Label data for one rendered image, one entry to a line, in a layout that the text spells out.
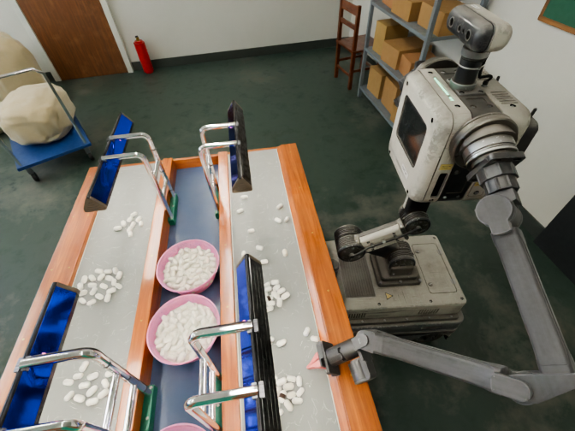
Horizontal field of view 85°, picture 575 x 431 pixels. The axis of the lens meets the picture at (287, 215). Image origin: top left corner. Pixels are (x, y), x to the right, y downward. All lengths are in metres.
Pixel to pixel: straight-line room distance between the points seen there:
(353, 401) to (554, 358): 0.57
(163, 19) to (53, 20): 1.31
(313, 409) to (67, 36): 5.16
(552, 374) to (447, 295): 0.96
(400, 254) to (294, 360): 0.72
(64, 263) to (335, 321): 1.19
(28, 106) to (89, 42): 1.99
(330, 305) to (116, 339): 0.81
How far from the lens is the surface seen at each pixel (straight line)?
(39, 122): 3.60
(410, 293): 1.70
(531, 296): 0.87
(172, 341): 1.31
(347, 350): 1.07
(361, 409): 1.17
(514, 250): 0.89
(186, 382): 1.32
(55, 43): 5.55
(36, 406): 1.05
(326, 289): 1.30
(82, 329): 1.50
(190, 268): 1.47
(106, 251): 1.67
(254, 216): 1.57
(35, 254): 3.06
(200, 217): 1.72
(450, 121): 0.96
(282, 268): 1.37
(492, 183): 0.93
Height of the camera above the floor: 1.90
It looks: 48 degrees down
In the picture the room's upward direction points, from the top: 3 degrees counter-clockwise
